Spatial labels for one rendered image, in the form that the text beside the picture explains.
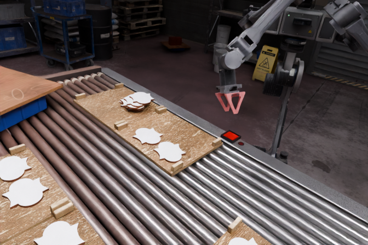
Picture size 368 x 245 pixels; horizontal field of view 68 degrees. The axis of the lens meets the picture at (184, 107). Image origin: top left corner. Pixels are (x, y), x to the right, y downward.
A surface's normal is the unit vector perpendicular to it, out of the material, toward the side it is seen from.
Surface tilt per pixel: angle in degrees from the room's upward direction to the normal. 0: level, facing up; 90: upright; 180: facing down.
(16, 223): 0
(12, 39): 90
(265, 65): 76
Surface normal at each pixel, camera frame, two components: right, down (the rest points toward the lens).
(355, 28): -0.33, 0.37
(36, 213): 0.09, -0.88
